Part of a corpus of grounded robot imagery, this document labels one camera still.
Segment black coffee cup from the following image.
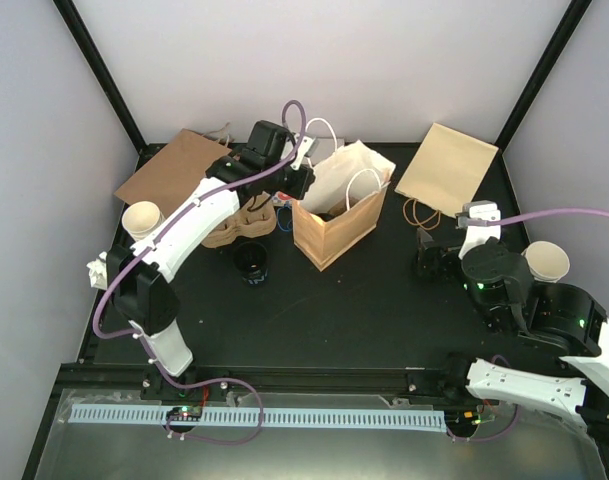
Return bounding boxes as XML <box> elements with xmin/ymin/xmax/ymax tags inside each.
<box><xmin>318</xmin><ymin>212</ymin><xmax>337</xmax><ymax>222</ymax></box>
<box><xmin>233</xmin><ymin>241</ymin><xmax>268</xmax><ymax>287</ymax></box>

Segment orange paper bag white handles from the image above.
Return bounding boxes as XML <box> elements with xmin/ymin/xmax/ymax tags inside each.
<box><xmin>292</xmin><ymin>140</ymin><xmax>396</xmax><ymax>271</ymax></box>

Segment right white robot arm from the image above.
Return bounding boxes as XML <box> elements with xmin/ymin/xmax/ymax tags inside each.
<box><xmin>410</xmin><ymin>230</ymin><xmax>609</xmax><ymax>446</ymax></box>

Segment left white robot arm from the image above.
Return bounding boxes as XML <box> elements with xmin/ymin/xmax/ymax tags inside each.
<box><xmin>100</xmin><ymin>121</ymin><xmax>315</xmax><ymax>399</ymax></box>

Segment black coffee cup open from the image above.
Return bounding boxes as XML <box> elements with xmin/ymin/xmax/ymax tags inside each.
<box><xmin>233</xmin><ymin>241</ymin><xmax>268</xmax><ymax>287</ymax></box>

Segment blue checkered paper bag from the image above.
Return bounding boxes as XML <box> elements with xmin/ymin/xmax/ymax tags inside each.
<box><xmin>272</xmin><ymin>192</ymin><xmax>293</xmax><ymax>208</ymax></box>

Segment right stack paper cups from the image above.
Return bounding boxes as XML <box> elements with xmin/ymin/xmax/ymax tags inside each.
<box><xmin>522</xmin><ymin>241</ymin><xmax>571</xmax><ymax>283</ymax></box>

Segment stack paper cups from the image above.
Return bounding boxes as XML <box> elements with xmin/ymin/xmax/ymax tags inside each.
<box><xmin>522</xmin><ymin>241</ymin><xmax>571</xmax><ymax>283</ymax></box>
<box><xmin>121</xmin><ymin>201</ymin><xmax>165</xmax><ymax>241</ymax></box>

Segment brown kraft paper bag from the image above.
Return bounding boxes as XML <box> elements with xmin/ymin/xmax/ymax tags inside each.
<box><xmin>114</xmin><ymin>129</ymin><xmax>230</xmax><ymax>217</ymax></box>

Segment right base circuit board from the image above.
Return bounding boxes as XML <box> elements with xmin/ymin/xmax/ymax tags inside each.
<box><xmin>445</xmin><ymin>410</ymin><xmax>497</xmax><ymax>426</ymax></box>

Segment base circuit board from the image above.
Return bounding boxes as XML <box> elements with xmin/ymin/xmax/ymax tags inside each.
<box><xmin>166</xmin><ymin>406</ymin><xmax>202</xmax><ymax>421</ymax></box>
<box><xmin>445</xmin><ymin>410</ymin><xmax>497</xmax><ymax>426</ymax></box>

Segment left stack paper cups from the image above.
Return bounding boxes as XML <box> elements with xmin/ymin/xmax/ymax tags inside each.
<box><xmin>121</xmin><ymin>201</ymin><xmax>165</xmax><ymax>241</ymax></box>

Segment white wrapped straws bundle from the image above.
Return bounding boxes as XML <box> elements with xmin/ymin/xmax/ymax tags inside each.
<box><xmin>86</xmin><ymin>251</ymin><xmax>108</xmax><ymax>290</ymax></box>

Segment left base circuit board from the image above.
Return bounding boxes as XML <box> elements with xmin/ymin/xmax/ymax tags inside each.
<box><xmin>166</xmin><ymin>406</ymin><xmax>202</xmax><ymax>421</ymax></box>

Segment tan paper bag brown handles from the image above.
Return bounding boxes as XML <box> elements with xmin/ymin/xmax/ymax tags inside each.
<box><xmin>395</xmin><ymin>123</ymin><xmax>499</xmax><ymax>230</ymax></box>

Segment right black frame post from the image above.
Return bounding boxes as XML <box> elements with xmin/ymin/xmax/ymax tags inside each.
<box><xmin>494</xmin><ymin>0</ymin><xmax>593</xmax><ymax>149</ymax></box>

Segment black frame post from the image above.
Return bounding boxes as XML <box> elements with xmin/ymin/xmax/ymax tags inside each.
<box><xmin>53</xmin><ymin>0</ymin><xmax>147</xmax><ymax>154</ymax></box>
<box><xmin>494</xmin><ymin>0</ymin><xmax>593</xmax><ymax>149</ymax></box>

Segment light blue cable duct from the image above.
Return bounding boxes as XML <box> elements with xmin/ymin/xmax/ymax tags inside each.
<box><xmin>68</xmin><ymin>404</ymin><xmax>447</xmax><ymax>433</ymax></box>

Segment left black frame post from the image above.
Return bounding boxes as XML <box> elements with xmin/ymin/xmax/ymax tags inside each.
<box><xmin>53</xmin><ymin>0</ymin><xmax>147</xmax><ymax>154</ymax></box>

